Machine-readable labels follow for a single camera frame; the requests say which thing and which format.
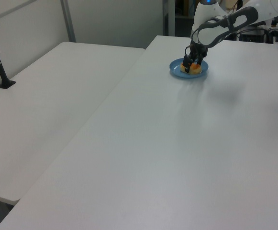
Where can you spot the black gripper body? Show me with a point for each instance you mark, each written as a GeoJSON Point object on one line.
{"type": "Point", "coordinates": [197, 50]}

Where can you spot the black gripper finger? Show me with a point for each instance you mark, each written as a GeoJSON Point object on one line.
{"type": "Point", "coordinates": [187, 63]}
{"type": "Point", "coordinates": [200, 60]}

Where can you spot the bread with orange topping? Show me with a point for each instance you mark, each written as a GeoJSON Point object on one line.
{"type": "Point", "coordinates": [195, 69]}

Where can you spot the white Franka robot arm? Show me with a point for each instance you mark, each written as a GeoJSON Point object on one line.
{"type": "Point", "coordinates": [239, 19]}

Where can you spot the blue round plate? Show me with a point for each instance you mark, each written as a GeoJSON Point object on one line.
{"type": "Point", "coordinates": [175, 69]}

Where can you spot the grey cabinet upright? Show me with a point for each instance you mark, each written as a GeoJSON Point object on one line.
{"type": "Point", "coordinates": [170, 16]}

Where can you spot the black electronics box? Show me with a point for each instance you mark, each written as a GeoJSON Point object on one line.
{"type": "Point", "coordinates": [252, 37]}

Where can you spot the small black bottle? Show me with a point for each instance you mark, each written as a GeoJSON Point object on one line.
{"type": "Point", "coordinates": [274, 23]}

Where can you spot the white side table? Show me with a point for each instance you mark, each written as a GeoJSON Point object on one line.
{"type": "Point", "coordinates": [45, 107]}

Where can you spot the grey corner wall post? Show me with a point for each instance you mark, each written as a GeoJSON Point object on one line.
{"type": "Point", "coordinates": [68, 21]}

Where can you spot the black camera stand pole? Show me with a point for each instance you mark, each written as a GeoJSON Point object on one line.
{"type": "Point", "coordinates": [0, 70]}

